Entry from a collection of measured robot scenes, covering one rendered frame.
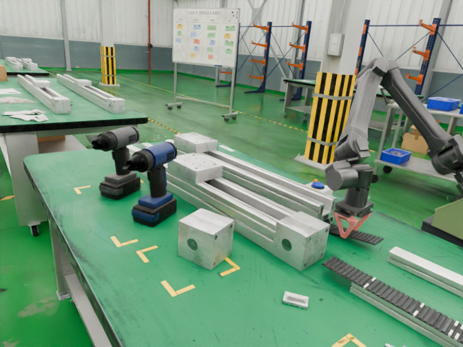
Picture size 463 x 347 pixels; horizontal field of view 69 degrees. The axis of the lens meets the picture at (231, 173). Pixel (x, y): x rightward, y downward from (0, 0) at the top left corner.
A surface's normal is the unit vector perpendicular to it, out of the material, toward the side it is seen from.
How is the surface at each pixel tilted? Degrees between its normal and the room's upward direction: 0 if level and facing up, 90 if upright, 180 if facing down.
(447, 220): 90
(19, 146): 90
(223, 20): 90
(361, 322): 0
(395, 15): 90
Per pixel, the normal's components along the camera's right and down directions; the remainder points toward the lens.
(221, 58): -0.54, 0.25
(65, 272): 0.61, 0.32
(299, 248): -0.73, 0.18
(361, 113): 0.33, -0.45
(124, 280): 0.07, -0.94
